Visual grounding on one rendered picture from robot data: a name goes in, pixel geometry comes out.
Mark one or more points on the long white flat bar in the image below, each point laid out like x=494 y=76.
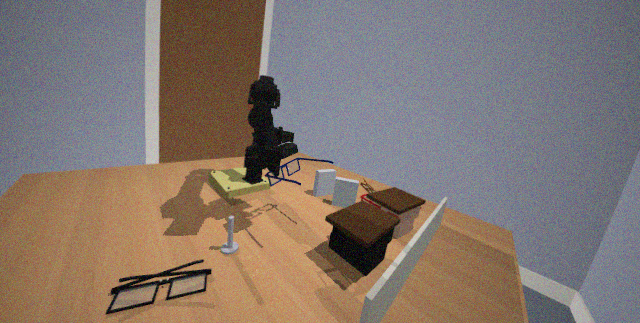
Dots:
x=379 y=298

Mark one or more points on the black-framed glasses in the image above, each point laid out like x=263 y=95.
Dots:
x=127 y=297

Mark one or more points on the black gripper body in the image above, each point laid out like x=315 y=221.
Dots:
x=267 y=144

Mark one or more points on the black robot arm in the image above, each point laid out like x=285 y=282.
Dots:
x=264 y=94

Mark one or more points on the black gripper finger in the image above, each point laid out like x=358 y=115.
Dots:
x=262 y=160
x=274 y=165

